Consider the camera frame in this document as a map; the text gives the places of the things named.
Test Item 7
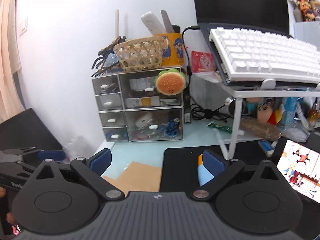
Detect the woven bamboo basket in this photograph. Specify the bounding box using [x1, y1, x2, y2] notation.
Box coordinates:
[113, 36, 164, 72]

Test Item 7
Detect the blue sunscreen bottle orange cap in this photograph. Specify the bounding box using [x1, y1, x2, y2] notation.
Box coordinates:
[197, 154, 214, 186]

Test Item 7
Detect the white metal laptop stand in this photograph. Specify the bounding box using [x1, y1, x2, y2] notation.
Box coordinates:
[190, 72, 320, 160]

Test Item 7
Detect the brown granola snack bag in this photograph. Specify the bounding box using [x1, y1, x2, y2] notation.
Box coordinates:
[240, 117, 283, 141]

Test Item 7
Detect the white drawer organizer cabinet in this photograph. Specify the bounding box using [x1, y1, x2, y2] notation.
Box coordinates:
[92, 66, 184, 142]

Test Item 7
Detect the white remote control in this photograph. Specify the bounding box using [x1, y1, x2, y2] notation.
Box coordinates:
[140, 11, 167, 36]

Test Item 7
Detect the blue white eraser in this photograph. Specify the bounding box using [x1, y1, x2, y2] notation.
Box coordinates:
[258, 140, 275, 158]

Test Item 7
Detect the yellow cartoon pen cup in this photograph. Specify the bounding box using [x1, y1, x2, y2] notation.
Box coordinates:
[158, 33, 184, 67]

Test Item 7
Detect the white mechanical keyboard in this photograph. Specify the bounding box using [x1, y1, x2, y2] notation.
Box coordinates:
[209, 27, 319, 84]

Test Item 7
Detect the brown cardboard sheet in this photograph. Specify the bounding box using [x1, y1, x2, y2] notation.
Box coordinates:
[103, 161, 162, 196]

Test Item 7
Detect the pile of hair claw clips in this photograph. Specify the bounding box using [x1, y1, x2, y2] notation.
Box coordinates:
[91, 36, 126, 77]

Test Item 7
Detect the black box on floor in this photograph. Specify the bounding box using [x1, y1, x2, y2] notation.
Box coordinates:
[0, 108, 62, 150]

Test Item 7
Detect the hamburger plush toy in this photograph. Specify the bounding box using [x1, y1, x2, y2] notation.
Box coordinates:
[155, 69, 187, 96]

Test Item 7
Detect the black power adapter with cable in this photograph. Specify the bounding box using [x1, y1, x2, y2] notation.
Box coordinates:
[183, 66, 231, 122]

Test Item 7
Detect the cartoon boy plush doll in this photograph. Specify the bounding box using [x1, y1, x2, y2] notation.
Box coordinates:
[246, 98, 285, 126]

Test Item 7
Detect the clear large bottom drawer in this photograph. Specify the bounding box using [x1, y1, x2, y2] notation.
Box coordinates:
[125, 107, 183, 141]

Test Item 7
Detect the green toothpaste tube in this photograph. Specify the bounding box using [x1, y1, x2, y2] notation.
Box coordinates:
[207, 122, 245, 136]

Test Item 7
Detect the person's left hand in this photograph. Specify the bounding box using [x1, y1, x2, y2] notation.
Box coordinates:
[1, 187, 21, 239]

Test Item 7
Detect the smartphone showing cartoon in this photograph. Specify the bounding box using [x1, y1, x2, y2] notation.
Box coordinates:
[277, 139, 319, 203]

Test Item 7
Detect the red snack packet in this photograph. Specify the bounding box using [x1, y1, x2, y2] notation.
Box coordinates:
[191, 50, 217, 73]

